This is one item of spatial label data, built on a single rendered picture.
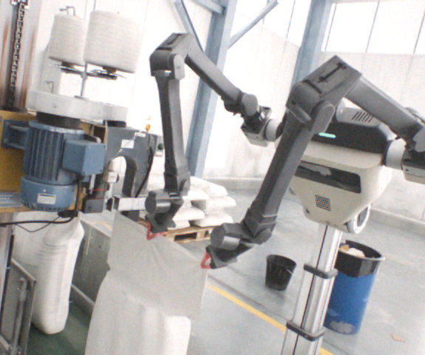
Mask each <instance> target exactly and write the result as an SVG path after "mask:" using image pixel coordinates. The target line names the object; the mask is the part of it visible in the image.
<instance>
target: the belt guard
mask: <svg viewBox="0 0 425 355"><path fill-rule="evenodd" d="M25 107H27V108H29V109H31V110H35V111H38V112H44V113H49V114H53V115H60V116H65V117H70V118H79V119H86V120H105V121H126V119H127V110H128V108H127V107H123V106H117V105H112V104H106V103H100V102H97V101H96V102H95V101H87V100H83V99H79V98H73V97H68V96H64V95H57V94H52V93H51V92H43V91H39V90H34V89H28V90H27V98H26V104H25Z"/></svg>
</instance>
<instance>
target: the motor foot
mask: <svg viewBox="0 0 425 355"><path fill-rule="evenodd" d="M28 127H29V122H26V121H14V120H12V119H9V118H6V119H4V125H3V131H2V137H1V147H2V148H5V149H23V150H25V145H26V140H27V129H28Z"/></svg>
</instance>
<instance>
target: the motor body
mask: <svg viewBox="0 0 425 355"><path fill-rule="evenodd" d="M83 134H84V130H83V129H81V128H78V127H70V126H58V125H54V124H49V123H44V122H41V121H29V127H28V129H27V140H26V145H25V151H24V162H23V167H22V171H23V173H25V175H23V176H21V184H20V191H19V200H20V201H21V204H22V205H23V206H25V207H27V208H29V209H32V210H36V211H40V212H62V211H65V210H67V209H69V208H70V207H71V206H72V204H73V201H74V197H75V192H76V182H75V181H74V180H73V175H74V173H75V172H70V171H67V170H65V169H62V161H63V155H64V146H65V143H66V141H67V140H84V136H83Z"/></svg>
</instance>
